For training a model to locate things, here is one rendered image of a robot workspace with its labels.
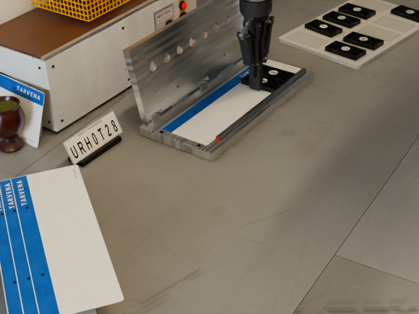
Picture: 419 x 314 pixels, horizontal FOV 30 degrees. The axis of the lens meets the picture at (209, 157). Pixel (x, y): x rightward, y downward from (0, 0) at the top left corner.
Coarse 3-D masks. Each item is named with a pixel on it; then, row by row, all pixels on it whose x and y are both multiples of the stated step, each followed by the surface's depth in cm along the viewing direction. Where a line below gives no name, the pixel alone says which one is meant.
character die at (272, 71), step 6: (264, 66) 199; (270, 66) 199; (264, 72) 196; (270, 72) 196; (276, 72) 196; (282, 72) 197; (288, 72) 196; (276, 78) 193; (282, 78) 193; (288, 78) 193
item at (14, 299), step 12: (0, 192) 146; (0, 204) 143; (0, 216) 140; (0, 228) 137; (0, 240) 134; (0, 252) 131; (0, 264) 129; (12, 264) 129; (12, 276) 126; (12, 288) 124; (12, 300) 122; (12, 312) 120; (84, 312) 119; (96, 312) 120
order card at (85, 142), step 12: (108, 120) 176; (84, 132) 171; (96, 132) 173; (108, 132) 176; (120, 132) 178; (72, 144) 169; (84, 144) 171; (96, 144) 173; (72, 156) 168; (84, 156) 171
